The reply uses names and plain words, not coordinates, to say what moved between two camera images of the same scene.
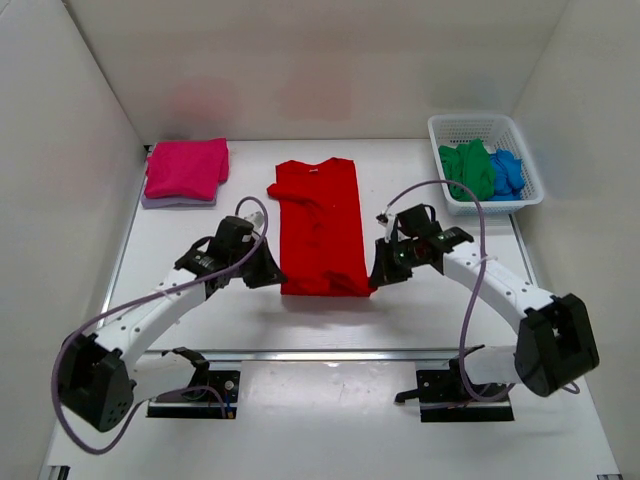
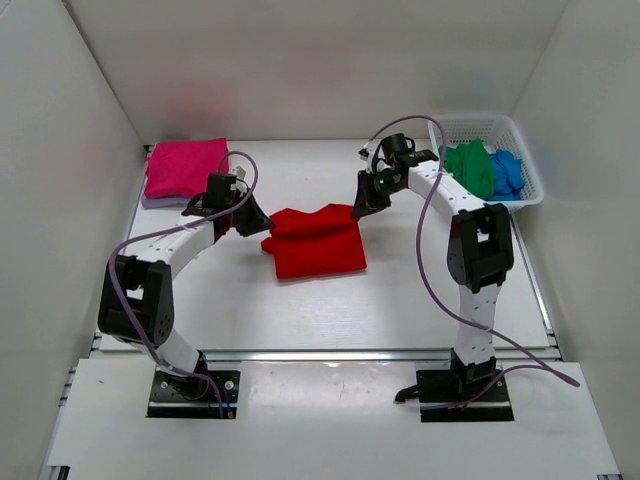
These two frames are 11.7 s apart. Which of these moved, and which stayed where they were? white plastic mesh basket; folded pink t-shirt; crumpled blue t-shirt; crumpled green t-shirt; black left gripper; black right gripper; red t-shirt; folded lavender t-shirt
Moved: black right gripper; red t-shirt; black left gripper
Stayed: crumpled blue t-shirt; white plastic mesh basket; crumpled green t-shirt; folded lavender t-shirt; folded pink t-shirt
